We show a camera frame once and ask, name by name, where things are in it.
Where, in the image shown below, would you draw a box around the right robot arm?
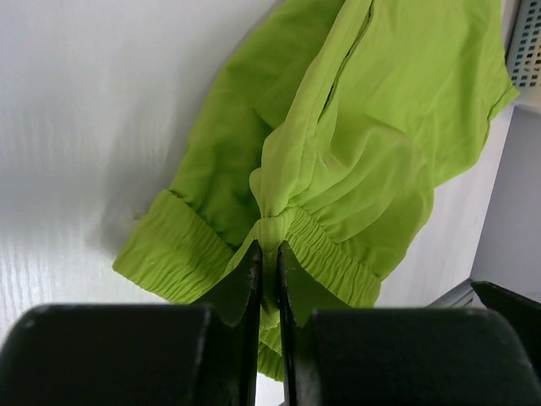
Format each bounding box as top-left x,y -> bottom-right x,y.
472,282 -> 540,333

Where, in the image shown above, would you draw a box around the green shorts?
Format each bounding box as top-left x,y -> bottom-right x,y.
113,1 -> 517,381

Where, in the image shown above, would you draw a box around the white plastic basket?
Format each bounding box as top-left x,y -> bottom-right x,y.
506,0 -> 541,114

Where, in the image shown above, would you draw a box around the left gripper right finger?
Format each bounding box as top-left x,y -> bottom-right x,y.
276,244 -> 540,405

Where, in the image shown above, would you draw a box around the aluminium front rail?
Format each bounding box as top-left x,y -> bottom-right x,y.
427,278 -> 476,309

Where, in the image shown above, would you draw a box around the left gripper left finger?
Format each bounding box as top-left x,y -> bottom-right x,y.
1,243 -> 262,405

